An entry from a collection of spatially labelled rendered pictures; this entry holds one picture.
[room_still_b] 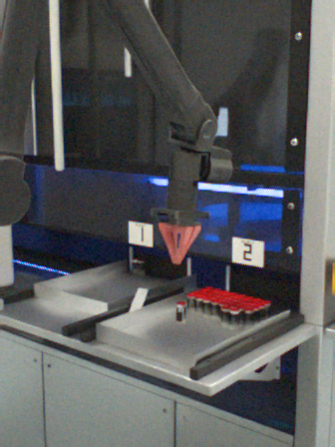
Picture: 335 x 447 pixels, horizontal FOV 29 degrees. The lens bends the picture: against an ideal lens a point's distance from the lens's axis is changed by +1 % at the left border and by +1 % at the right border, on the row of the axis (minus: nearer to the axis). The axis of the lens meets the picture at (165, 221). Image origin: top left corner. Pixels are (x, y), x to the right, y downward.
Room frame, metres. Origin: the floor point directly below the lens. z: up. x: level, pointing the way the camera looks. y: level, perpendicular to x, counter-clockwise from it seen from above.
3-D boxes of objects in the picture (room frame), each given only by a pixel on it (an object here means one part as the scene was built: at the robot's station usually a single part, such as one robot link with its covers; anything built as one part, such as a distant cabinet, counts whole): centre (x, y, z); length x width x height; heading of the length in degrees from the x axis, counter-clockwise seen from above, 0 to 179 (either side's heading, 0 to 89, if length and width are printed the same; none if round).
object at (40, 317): (1.44, 0.04, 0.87); 0.70 x 0.48 x 0.02; 50
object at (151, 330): (1.30, -0.07, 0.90); 0.34 x 0.26 x 0.04; 140
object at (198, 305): (1.37, -0.12, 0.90); 0.18 x 0.02 x 0.05; 50
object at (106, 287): (1.61, 0.12, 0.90); 0.34 x 0.26 x 0.04; 140
